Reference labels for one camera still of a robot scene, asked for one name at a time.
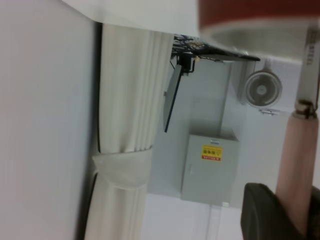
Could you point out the black monitor mount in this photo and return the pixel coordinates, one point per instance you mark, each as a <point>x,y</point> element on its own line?
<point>186,62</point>

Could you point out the grey electrical cabinet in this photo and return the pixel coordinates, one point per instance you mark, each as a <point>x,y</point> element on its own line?
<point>210,180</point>

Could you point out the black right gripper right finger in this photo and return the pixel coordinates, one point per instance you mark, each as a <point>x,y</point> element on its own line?
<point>316,215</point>

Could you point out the dark computer monitor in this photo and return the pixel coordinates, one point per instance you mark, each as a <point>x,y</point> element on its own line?
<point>172,100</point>

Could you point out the white curtain tieback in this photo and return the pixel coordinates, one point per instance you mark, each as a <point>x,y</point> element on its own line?
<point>125,170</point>

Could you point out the red ceramic cup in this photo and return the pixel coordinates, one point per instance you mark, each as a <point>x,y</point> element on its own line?
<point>250,15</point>

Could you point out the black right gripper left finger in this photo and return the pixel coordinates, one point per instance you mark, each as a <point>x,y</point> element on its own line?
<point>262,217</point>

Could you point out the white curtain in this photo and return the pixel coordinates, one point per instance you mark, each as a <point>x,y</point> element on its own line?
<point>125,87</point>

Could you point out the white wall fan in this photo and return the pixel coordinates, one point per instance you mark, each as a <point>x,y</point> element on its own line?
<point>262,90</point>

